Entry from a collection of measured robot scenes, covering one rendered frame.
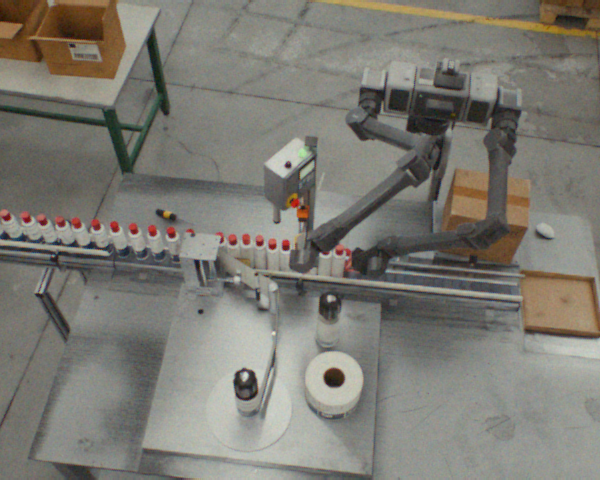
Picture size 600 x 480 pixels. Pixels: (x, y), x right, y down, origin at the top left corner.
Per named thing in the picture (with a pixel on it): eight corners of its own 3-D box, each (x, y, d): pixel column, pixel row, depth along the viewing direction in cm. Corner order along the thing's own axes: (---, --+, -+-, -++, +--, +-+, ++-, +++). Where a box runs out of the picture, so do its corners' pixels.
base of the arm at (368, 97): (380, 110, 259) (384, 87, 249) (377, 126, 254) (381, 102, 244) (358, 107, 259) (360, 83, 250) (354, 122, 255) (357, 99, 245)
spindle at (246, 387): (234, 418, 241) (228, 387, 217) (238, 395, 246) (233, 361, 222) (259, 421, 241) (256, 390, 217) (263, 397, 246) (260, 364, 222)
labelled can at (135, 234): (134, 259, 280) (124, 230, 263) (137, 249, 283) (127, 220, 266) (146, 261, 280) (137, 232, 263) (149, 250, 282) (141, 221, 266)
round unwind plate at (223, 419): (198, 446, 237) (198, 445, 236) (214, 365, 254) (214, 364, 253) (286, 457, 235) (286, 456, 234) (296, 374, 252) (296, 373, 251)
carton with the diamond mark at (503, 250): (438, 251, 287) (450, 213, 265) (443, 207, 301) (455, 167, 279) (510, 264, 284) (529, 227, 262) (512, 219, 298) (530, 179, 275)
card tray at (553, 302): (523, 329, 269) (526, 324, 266) (519, 273, 284) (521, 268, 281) (600, 337, 268) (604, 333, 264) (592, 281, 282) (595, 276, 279)
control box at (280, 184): (264, 198, 247) (262, 163, 232) (295, 171, 255) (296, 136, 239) (285, 213, 244) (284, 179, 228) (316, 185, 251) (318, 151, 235)
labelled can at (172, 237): (170, 263, 279) (162, 234, 262) (173, 253, 282) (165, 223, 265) (182, 264, 279) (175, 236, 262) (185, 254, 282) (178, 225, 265)
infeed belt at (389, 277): (115, 266, 283) (113, 260, 279) (120, 249, 287) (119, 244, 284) (517, 308, 274) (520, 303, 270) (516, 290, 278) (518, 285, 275)
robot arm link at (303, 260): (336, 241, 226) (322, 227, 221) (331, 270, 219) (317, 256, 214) (306, 249, 232) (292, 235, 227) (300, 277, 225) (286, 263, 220)
